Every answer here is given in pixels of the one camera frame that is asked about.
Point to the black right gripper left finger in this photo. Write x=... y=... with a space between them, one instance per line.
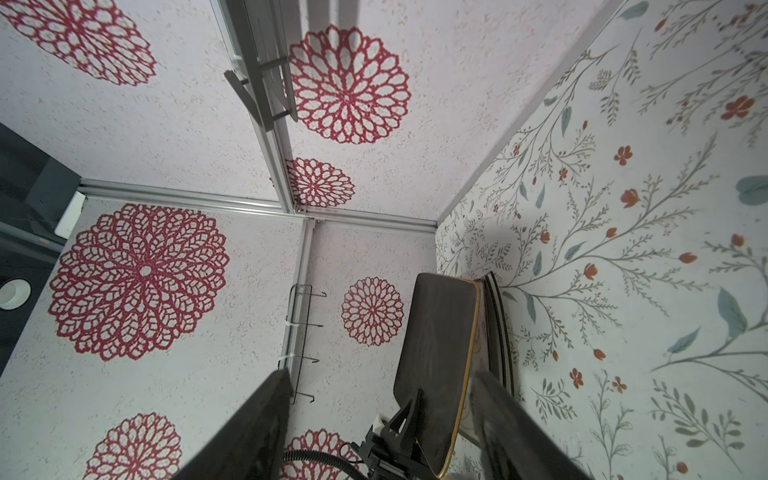
x=250 y=445

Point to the white square plate black rim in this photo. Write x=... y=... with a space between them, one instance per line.
x=507 y=342

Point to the black wire wall basket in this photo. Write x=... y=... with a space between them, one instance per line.
x=298 y=324

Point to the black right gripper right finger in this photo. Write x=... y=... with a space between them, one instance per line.
x=512 y=445

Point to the grey wall shelf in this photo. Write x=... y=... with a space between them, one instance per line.
x=260 y=74

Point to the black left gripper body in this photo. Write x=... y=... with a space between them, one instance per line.
x=392 y=457

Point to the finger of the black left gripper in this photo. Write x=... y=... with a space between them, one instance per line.
x=402 y=427

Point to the black plate yellow rim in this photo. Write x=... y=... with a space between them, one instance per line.
x=435 y=357

